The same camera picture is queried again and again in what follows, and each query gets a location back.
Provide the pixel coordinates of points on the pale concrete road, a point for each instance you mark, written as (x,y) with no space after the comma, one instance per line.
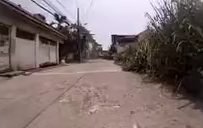
(99,86)

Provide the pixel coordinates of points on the building with dark roof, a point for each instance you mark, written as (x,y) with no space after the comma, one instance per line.
(122,40)

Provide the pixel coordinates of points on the group of trees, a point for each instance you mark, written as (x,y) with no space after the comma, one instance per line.
(72,40)

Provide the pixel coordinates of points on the pole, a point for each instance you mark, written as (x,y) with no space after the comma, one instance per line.
(78,33)

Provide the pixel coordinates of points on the white building with gates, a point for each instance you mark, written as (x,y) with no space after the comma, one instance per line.
(25,53)

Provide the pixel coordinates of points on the tall bushes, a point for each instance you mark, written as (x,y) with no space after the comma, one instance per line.
(179,43)

